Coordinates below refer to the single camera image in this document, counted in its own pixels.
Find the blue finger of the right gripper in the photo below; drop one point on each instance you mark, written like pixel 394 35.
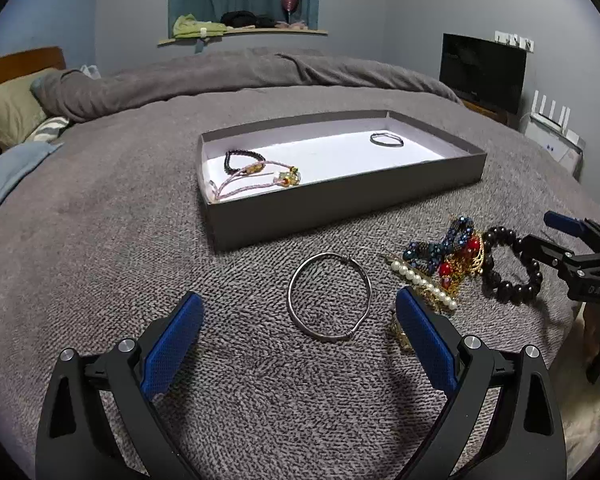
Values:
pixel 551 254
pixel 560 222

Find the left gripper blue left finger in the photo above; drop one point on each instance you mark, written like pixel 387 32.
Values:
pixel 165 342

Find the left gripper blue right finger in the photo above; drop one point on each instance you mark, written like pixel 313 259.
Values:
pixel 433 338

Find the white pearl hair clip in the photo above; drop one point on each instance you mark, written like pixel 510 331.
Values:
pixel 438 299

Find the large silver bangle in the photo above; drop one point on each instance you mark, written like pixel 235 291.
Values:
pixel 329 297

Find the person's right hand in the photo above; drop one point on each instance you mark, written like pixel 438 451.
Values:
pixel 591 331

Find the white box under router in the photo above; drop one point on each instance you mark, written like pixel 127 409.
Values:
pixel 566 149

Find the white wifi router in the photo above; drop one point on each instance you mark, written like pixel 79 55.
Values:
pixel 545 113

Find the grey fleece bed blanket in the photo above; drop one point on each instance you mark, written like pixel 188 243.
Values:
pixel 106 235

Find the wooden tv stand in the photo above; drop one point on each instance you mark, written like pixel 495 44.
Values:
pixel 496 115

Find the black television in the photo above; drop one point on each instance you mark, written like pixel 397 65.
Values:
pixel 483 71

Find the grey cardboard tray box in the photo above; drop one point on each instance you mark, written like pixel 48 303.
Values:
pixel 267 180

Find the light blue blanket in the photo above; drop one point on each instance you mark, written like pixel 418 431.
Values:
pixel 18 162

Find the striped grey white pillow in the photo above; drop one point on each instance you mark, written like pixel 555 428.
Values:
pixel 49 130

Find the olive green pillow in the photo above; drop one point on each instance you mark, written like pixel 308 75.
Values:
pixel 20 111

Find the white plastic bag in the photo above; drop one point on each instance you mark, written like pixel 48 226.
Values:
pixel 90 71

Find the grey rolled duvet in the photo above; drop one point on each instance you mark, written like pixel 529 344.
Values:
pixel 80 98

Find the pink items on shelf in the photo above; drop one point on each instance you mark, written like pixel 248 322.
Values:
pixel 293 26

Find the green folded cloth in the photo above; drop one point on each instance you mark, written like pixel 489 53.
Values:
pixel 188 27

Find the wooden headboard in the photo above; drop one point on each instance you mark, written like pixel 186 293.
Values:
pixel 28 62

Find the wooden window shelf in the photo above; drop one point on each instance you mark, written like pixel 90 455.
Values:
pixel 236 32

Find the black clothing pile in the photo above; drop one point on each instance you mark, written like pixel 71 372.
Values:
pixel 243 19

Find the white wall power strip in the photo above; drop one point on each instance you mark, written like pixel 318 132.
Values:
pixel 514 40

